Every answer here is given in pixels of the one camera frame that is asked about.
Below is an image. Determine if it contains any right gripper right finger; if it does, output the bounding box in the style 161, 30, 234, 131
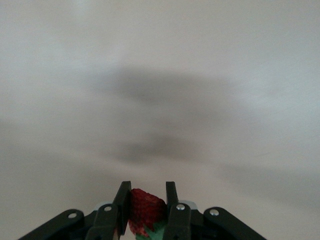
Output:
162, 181, 266, 240

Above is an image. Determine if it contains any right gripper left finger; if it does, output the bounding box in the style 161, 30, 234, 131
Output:
17, 180, 132, 240

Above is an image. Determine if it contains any red strawberry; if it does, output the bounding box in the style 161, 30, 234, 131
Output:
127, 188, 168, 240

